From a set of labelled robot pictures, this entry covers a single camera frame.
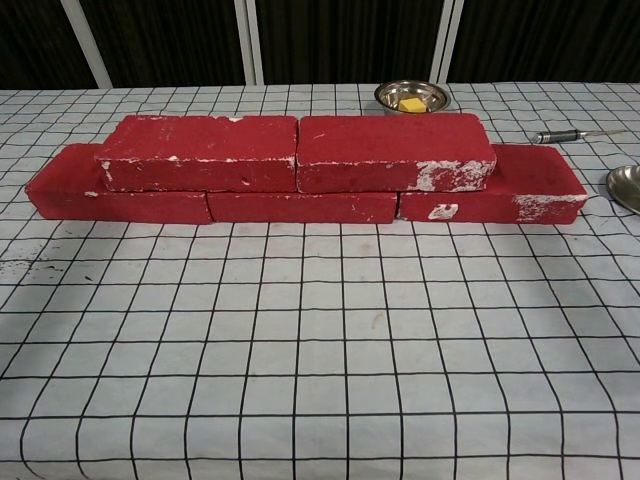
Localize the plain red brick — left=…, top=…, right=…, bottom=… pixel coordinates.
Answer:
left=24, top=143, right=211, bottom=225
left=205, top=190, right=400, bottom=224

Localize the red brick with white patch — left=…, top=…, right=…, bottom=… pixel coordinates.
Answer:
left=397, top=143, right=589, bottom=225

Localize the white partition frame post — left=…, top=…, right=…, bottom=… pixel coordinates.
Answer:
left=234, top=0, right=265, bottom=85
left=64, top=0, right=114, bottom=89
left=434, top=0, right=466, bottom=84

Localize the red brick with chipped corner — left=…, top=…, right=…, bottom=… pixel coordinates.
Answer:
left=94, top=114, right=300, bottom=194

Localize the black handled screwdriver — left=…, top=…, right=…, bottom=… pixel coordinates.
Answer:
left=530, top=128, right=627, bottom=144

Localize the red brick with white worn edge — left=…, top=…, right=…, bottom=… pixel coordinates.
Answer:
left=296, top=112, right=499, bottom=195

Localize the shallow steel plate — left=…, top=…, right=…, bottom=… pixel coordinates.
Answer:
left=605, top=166, right=640, bottom=216

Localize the white black checked tablecloth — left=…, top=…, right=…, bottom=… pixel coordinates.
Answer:
left=0, top=79, right=640, bottom=480

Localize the steel bowl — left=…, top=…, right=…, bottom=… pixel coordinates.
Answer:
left=374, top=81, right=450, bottom=117

